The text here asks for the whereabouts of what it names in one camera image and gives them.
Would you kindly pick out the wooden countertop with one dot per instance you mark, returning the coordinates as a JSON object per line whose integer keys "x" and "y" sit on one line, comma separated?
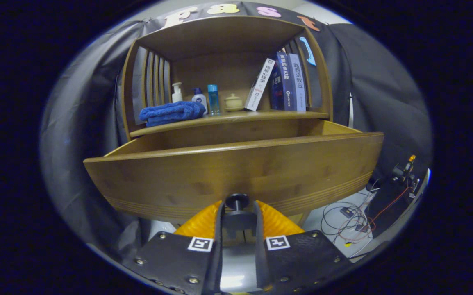
{"x": 261, "y": 116}

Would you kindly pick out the clear blue bottle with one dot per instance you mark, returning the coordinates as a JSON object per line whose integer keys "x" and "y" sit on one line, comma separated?
{"x": 213, "y": 102}

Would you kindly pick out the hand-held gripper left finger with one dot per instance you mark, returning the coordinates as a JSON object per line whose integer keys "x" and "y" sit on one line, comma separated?
{"x": 217, "y": 262}

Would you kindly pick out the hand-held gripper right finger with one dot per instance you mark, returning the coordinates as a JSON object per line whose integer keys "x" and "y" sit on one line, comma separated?
{"x": 260, "y": 262}

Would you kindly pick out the blue folded towel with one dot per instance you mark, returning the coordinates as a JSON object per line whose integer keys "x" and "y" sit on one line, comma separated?
{"x": 171, "y": 112}

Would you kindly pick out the beige lidded tea bowl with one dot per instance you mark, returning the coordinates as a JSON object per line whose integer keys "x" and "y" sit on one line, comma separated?
{"x": 233, "y": 103}

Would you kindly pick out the white book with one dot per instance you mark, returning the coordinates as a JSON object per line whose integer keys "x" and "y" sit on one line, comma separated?
{"x": 259, "y": 86}

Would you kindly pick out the wooden drawer with black knob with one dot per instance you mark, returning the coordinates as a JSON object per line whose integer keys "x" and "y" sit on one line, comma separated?
{"x": 236, "y": 168}

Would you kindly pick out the wooden cabinet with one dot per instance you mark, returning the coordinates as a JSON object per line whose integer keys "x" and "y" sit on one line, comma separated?
{"x": 220, "y": 37}

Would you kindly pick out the white pump bottle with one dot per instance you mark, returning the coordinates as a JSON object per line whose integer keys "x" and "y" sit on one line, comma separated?
{"x": 176, "y": 95}

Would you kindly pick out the white bottle with blue cap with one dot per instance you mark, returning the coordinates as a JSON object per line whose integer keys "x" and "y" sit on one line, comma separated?
{"x": 199, "y": 100}

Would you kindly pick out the black device with orange tip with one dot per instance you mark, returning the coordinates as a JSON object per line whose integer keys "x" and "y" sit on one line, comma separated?
{"x": 404, "y": 169}

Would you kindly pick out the pale blue book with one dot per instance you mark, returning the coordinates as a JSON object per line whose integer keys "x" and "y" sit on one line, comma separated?
{"x": 299, "y": 86}

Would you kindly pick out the dark blue book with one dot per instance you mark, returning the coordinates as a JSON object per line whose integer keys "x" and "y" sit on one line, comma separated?
{"x": 285, "y": 82}

